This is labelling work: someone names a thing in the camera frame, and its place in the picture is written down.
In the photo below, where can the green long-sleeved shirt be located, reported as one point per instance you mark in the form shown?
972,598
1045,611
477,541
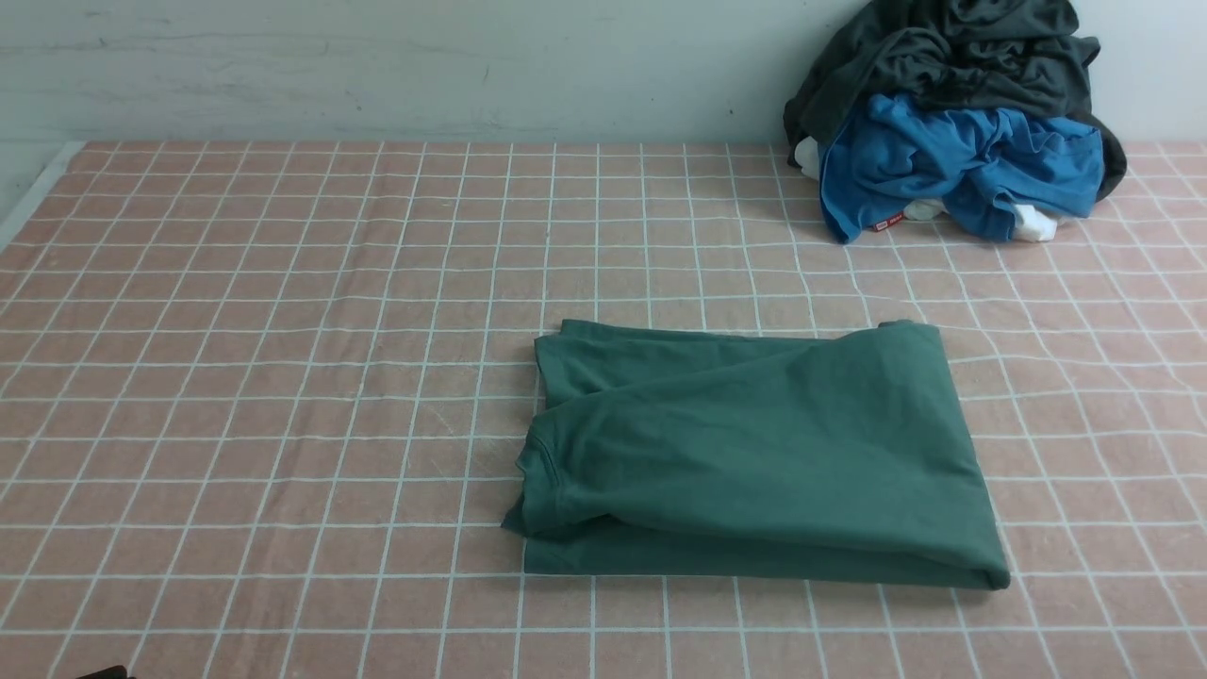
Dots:
674,453

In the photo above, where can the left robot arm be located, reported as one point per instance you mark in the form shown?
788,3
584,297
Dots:
111,672

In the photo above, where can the pink checkered tablecloth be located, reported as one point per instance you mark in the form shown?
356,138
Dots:
261,404

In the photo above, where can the blue crumpled garment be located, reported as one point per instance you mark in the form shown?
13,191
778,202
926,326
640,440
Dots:
980,163

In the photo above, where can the dark grey crumpled garment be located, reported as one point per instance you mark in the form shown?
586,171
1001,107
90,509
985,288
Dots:
1023,55

